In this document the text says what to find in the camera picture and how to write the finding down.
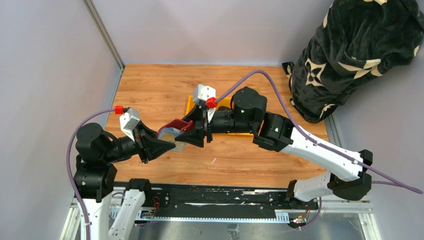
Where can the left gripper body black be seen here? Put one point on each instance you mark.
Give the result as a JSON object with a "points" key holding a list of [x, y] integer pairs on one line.
{"points": [[140, 143]]}

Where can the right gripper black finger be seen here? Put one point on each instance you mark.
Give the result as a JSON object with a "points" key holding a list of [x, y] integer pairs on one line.
{"points": [[194, 119], [193, 137]]}

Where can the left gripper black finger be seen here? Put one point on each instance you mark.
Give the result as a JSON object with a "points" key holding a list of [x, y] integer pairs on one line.
{"points": [[144, 133], [156, 148]]}

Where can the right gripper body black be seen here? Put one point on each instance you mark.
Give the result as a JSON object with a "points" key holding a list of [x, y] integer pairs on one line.
{"points": [[207, 127]]}

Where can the red card holder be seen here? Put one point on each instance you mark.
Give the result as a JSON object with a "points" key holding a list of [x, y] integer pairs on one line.
{"points": [[174, 129]]}

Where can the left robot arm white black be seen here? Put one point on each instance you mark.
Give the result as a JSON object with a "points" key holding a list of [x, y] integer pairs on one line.
{"points": [[98, 151]]}

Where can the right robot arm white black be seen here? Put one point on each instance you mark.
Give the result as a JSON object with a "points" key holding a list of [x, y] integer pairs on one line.
{"points": [[345, 171]]}

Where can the middle yellow bin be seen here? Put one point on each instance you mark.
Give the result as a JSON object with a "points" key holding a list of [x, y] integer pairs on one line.
{"points": [[225, 122]]}

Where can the black patterned blanket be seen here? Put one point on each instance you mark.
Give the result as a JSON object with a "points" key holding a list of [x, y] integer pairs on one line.
{"points": [[357, 42]]}

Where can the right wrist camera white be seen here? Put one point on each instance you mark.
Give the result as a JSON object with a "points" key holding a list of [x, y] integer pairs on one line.
{"points": [[204, 97]]}

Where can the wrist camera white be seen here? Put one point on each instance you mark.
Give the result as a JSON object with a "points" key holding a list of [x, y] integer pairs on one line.
{"points": [[204, 97], [128, 122]]}

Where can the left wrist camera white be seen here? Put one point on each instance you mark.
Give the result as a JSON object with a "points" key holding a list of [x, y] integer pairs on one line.
{"points": [[128, 122]]}

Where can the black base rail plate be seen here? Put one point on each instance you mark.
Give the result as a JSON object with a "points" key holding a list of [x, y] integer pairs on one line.
{"points": [[207, 202]]}

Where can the aluminium frame post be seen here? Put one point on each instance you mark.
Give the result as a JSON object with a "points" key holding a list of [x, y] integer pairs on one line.
{"points": [[96, 18]]}

